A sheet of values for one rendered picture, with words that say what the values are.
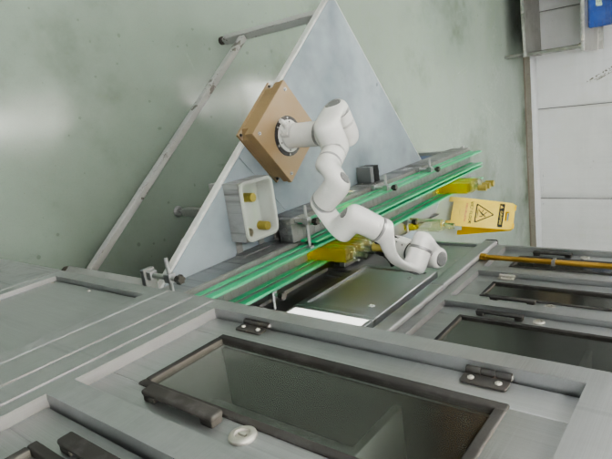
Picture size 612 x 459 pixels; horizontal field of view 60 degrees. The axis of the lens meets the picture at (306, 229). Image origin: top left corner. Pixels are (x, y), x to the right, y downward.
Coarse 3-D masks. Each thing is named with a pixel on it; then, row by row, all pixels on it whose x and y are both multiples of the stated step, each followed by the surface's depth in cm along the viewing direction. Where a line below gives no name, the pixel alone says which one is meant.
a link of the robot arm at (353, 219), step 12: (312, 204) 174; (324, 216) 173; (336, 216) 175; (348, 216) 164; (360, 216) 164; (372, 216) 166; (336, 228) 169; (348, 228) 166; (360, 228) 165; (372, 228) 166; (348, 240) 172
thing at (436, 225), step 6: (420, 222) 267; (426, 222) 265; (432, 222) 263; (438, 222) 261; (444, 222) 262; (408, 228) 272; (414, 228) 270; (420, 228) 268; (426, 228) 266; (432, 228) 264; (438, 228) 262; (444, 228) 262; (450, 228) 260
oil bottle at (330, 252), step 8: (320, 248) 207; (328, 248) 205; (336, 248) 203; (344, 248) 201; (352, 248) 201; (312, 256) 211; (320, 256) 208; (328, 256) 206; (336, 256) 203; (344, 256) 201; (352, 256) 200
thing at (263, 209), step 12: (252, 180) 192; (264, 180) 200; (240, 192) 188; (252, 192) 202; (264, 192) 202; (240, 204) 189; (252, 204) 203; (264, 204) 204; (252, 216) 203; (264, 216) 206; (276, 216) 203; (252, 228) 203; (276, 228) 203; (252, 240) 193
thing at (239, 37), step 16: (304, 16) 247; (240, 32) 275; (256, 32) 268; (272, 32) 264; (224, 64) 264; (208, 96) 256; (192, 112) 250; (176, 144) 243; (160, 160) 237; (144, 192) 231; (128, 208) 227; (112, 240) 220; (96, 256) 217; (80, 272) 214; (96, 272) 208
